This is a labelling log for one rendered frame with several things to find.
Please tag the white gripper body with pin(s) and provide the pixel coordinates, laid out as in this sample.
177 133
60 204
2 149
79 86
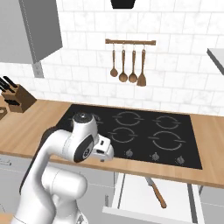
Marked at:
105 154

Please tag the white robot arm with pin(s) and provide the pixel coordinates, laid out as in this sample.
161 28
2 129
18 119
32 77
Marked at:
58 145

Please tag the white open drawer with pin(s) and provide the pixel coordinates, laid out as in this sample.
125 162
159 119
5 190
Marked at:
137 195

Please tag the brown wooden knife block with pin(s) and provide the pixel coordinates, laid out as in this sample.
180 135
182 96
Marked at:
23 97

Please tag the black hob knob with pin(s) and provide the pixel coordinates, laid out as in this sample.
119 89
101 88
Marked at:
128 152
180 159
155 156

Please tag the black hob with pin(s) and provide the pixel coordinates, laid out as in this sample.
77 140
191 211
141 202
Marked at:
140 145

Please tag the wooden spatula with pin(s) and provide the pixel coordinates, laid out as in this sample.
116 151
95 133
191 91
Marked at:
141 80

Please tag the small wooden spoon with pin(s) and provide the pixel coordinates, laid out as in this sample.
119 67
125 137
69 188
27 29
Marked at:
113 71

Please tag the black range hood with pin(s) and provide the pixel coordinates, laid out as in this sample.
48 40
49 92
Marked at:
123 3

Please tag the grey wall socket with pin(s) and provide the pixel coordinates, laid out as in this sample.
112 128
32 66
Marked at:
38 70

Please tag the wooden utensil rail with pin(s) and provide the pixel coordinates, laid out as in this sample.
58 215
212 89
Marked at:
131 42

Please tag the grey wall cupboard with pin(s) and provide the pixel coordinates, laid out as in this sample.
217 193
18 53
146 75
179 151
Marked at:
217 59
26 26

